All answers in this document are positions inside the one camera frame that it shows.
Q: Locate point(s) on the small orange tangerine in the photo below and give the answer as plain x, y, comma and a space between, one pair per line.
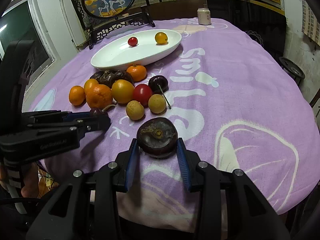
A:
138, 72
77, 95

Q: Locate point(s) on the red cherry tomato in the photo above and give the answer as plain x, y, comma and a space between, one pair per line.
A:
133, 41
142, 93

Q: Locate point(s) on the tan longan fruit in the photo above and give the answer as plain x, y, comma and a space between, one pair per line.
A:
157, 103
134, 110

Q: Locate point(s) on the round deer picture screen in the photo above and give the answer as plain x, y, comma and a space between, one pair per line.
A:
100, 17

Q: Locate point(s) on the person left hand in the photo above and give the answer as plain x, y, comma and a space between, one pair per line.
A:
31, 182

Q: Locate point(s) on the yellow orange tomato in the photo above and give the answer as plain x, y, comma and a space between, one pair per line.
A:
122, 91
161, 38

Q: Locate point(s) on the black round stool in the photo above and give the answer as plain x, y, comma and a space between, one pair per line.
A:
292, 70

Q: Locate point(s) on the white drink can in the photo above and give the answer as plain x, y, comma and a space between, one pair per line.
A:
203, 15

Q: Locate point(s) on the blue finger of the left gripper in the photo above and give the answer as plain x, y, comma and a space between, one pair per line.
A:
75, 116
91, 124

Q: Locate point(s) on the dark cherry with stem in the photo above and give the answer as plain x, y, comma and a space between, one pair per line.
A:
99, 112
159, 85

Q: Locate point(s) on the window with white frame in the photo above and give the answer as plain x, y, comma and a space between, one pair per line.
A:
25, 39

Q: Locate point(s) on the black board behind table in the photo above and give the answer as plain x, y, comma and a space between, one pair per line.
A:
263, 25

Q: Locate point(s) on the checkered curtain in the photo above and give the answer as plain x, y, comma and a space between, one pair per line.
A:
310, 25

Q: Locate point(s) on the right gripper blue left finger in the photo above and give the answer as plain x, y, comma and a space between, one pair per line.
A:
132, 164

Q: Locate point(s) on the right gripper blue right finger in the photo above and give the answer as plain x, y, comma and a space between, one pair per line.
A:
183, 164

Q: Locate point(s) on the purple printed tablecloth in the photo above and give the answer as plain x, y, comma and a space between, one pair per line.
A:
231, 103

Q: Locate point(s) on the small orange kumquat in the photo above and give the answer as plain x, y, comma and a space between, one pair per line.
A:
90, 83

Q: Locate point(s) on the large rough orange tangerine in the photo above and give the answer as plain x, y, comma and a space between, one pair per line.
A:
99, 96

